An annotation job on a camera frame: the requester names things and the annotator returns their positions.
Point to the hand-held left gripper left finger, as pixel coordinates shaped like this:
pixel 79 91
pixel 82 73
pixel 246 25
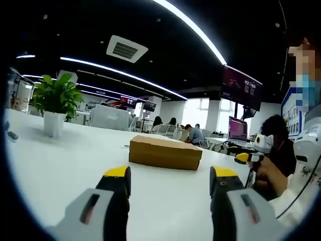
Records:
pixel 107 200

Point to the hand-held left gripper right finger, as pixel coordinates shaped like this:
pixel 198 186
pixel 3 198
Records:
pixel 233 200

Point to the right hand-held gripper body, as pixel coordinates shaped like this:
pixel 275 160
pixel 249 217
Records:
pixel 263 143

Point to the brown cardboard shoe box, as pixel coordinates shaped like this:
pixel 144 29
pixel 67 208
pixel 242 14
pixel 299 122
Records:
pixel 163 154

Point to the person's right hand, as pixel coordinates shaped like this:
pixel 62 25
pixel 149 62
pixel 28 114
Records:
pixel 272 175

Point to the yellow black tool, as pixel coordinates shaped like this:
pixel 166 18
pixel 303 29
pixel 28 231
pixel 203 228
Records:
pixel 237 149

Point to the open laptop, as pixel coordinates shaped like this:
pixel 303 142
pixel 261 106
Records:
pixel 237 129

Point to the white chest-worn device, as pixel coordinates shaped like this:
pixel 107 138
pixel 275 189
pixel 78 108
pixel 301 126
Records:
pixel 307 155

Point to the large hanging dark screen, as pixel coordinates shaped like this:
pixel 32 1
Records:
pixel 242 88

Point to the white partition panel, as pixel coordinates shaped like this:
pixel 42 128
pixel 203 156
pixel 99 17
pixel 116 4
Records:
pixel 110 118

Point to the white office chair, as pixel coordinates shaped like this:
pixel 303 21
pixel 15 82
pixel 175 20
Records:
pixel 167 130

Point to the small hanging display screen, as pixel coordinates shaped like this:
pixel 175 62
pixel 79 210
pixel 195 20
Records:
pixel 128 101
pixel 150 106

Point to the green potted plant white pot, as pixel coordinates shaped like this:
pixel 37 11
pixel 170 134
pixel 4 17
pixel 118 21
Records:
pixel 56 100

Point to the small black white desk object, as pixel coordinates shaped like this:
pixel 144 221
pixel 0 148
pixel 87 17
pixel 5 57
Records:
pixel 13 136

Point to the long ceiling light strip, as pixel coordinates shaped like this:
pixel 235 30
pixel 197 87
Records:
pixel 195 27
pixel 120 72

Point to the white ceiling air vent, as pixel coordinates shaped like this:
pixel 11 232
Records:
pixel 126 49

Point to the blue white wall poster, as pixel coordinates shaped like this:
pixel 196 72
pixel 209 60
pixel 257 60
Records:
pixel 291 118

